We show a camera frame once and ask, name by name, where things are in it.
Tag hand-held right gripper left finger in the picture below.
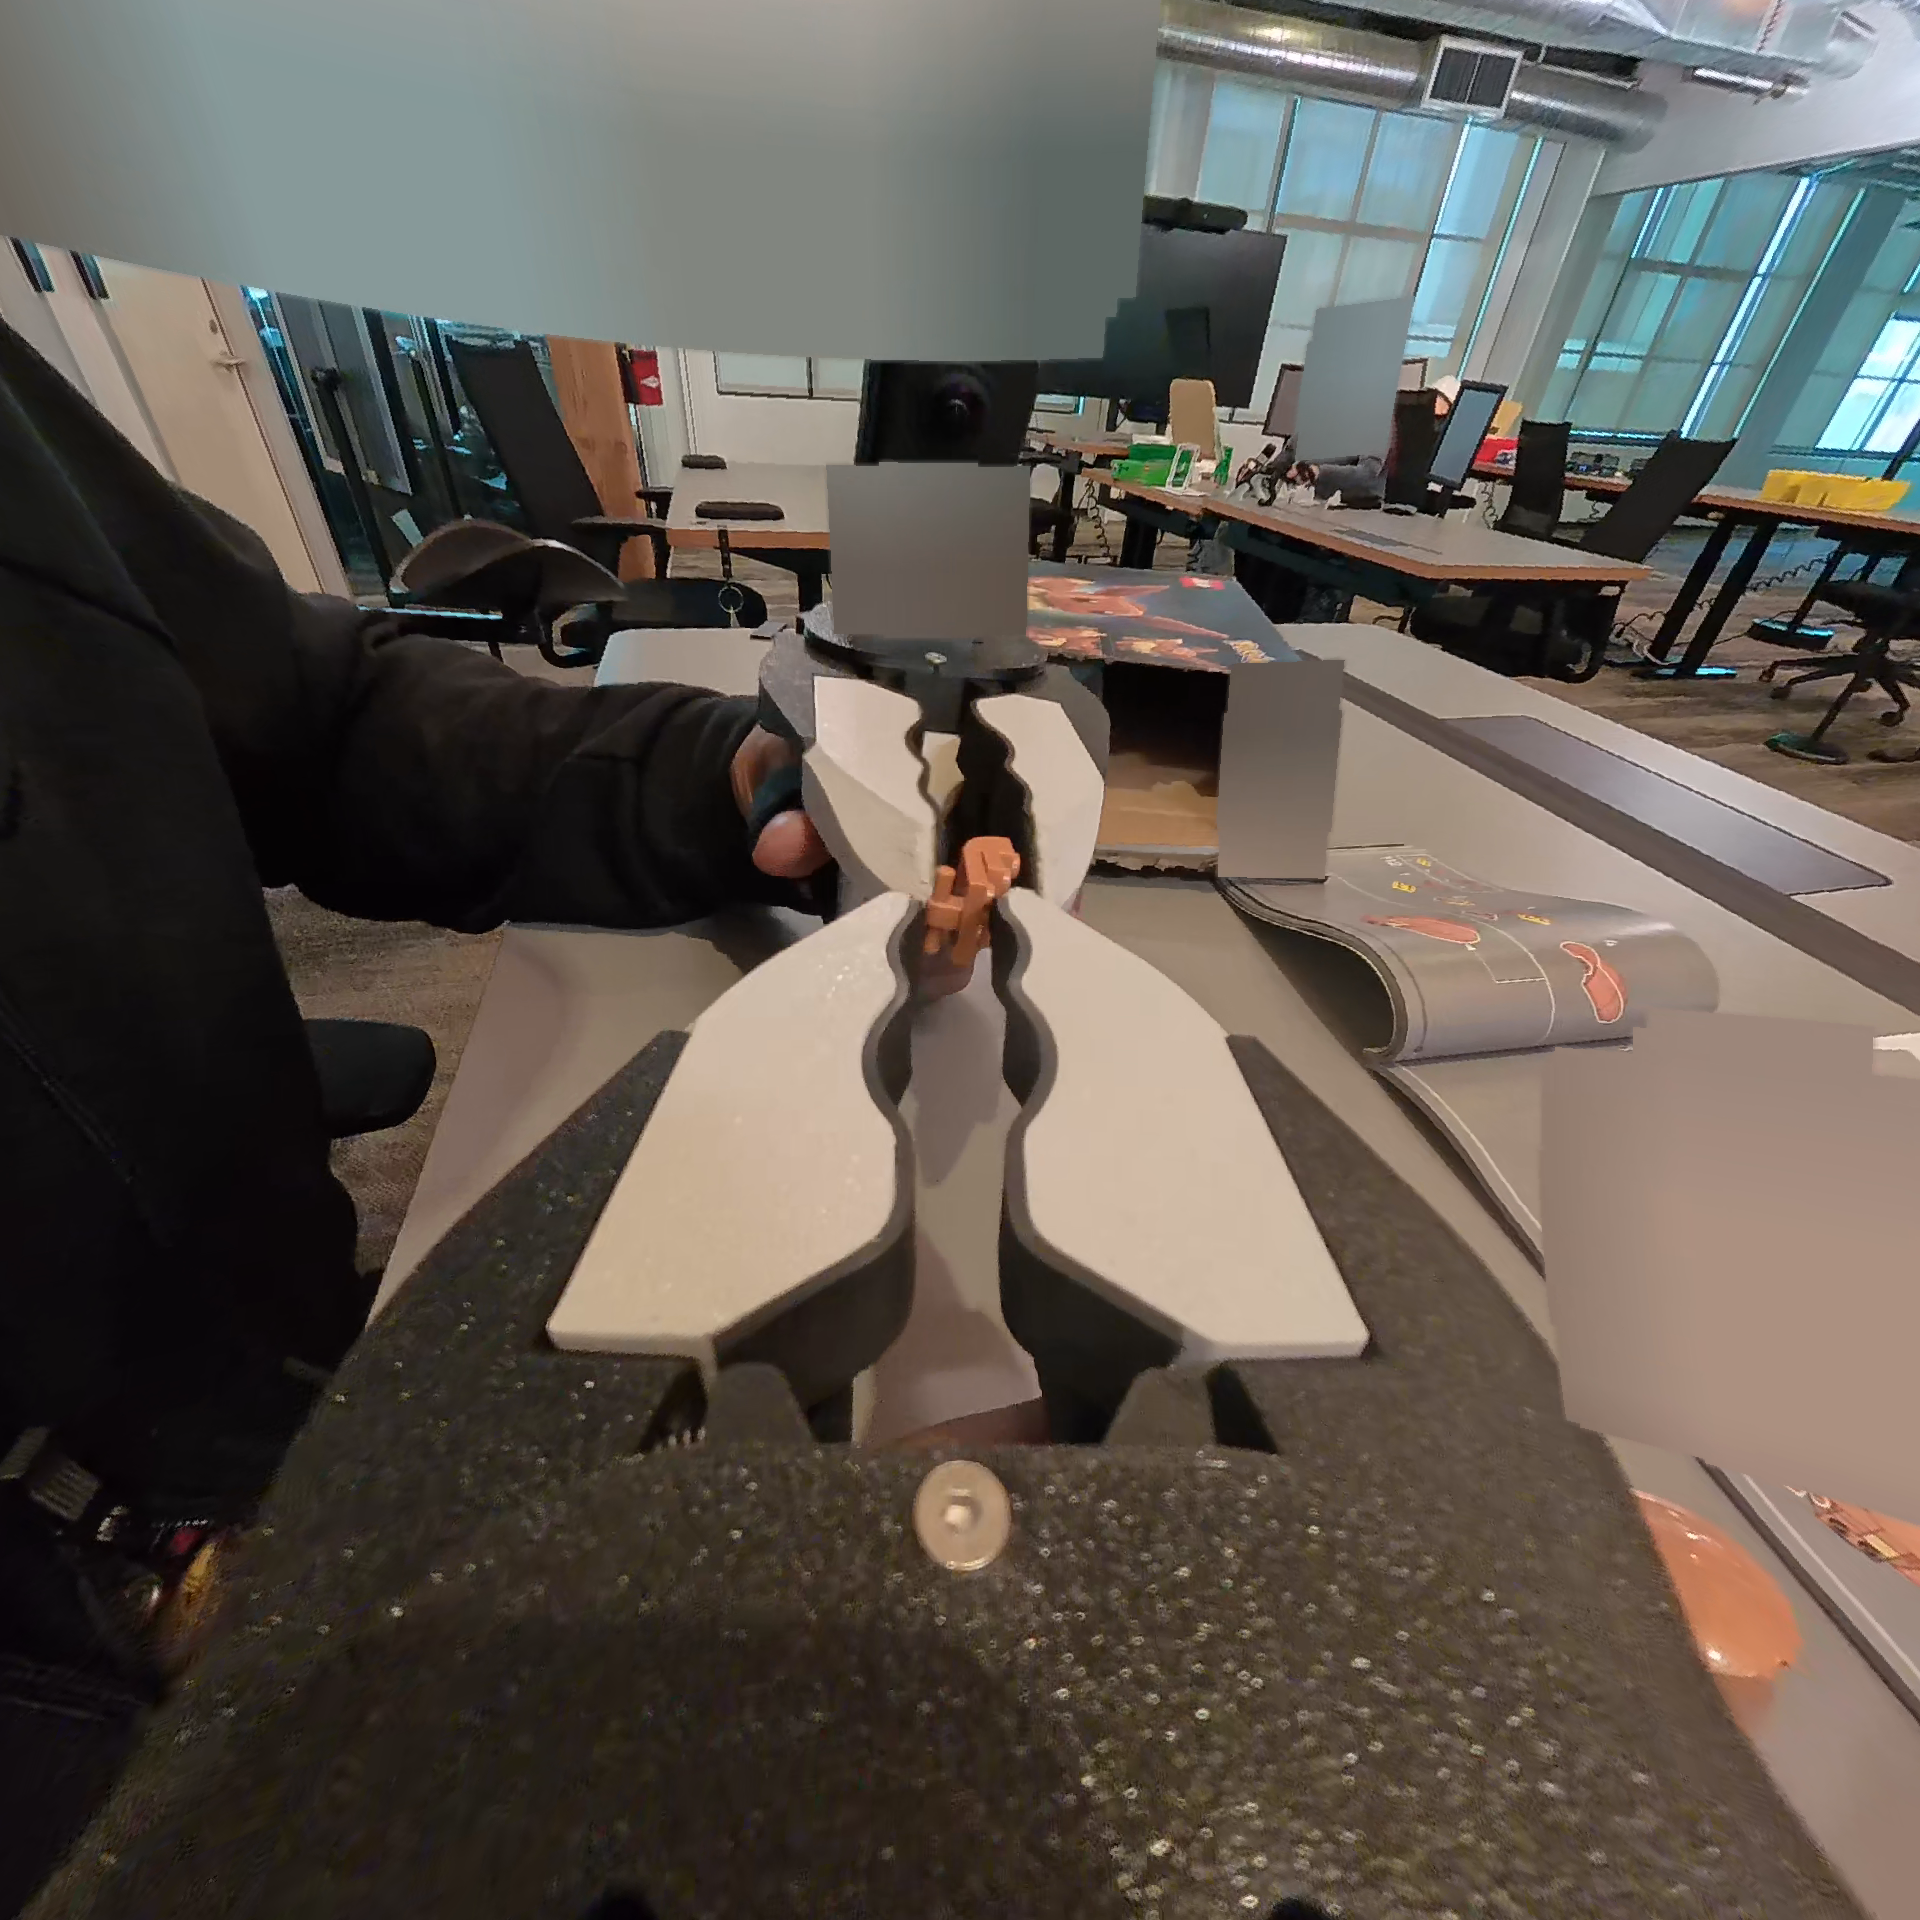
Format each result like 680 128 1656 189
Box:
550 892 922 1360

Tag black computer monitor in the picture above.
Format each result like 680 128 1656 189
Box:
1436 381 1510 496

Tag light grey table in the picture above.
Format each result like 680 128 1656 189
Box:
1290 624 1920 1007

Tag long wooden table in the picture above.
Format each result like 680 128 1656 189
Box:
1094 467 1653 677

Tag person's left hand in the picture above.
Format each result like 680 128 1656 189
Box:
736 736 837 880

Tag round brown brick assembly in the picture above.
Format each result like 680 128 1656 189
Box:
1636 1493 1808 1688

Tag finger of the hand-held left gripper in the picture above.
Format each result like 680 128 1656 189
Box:
805 677 950 903
991 690 1105 907

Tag cardboard box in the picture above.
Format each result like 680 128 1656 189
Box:
1026 571 1345 877

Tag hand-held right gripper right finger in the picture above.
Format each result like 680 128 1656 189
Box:
994 888 1374 1364

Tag white cabinet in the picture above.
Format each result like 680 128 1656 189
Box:
0 236 360 600

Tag silver ventilation duct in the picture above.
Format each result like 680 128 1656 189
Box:
1157 0 1920 154

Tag grey instruction booklet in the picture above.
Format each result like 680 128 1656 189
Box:
1225 840 1920 1636

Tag grey desk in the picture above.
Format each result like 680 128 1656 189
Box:
360 870 1920 1920

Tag large black television screen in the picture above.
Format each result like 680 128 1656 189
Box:
1126 206 1286 406

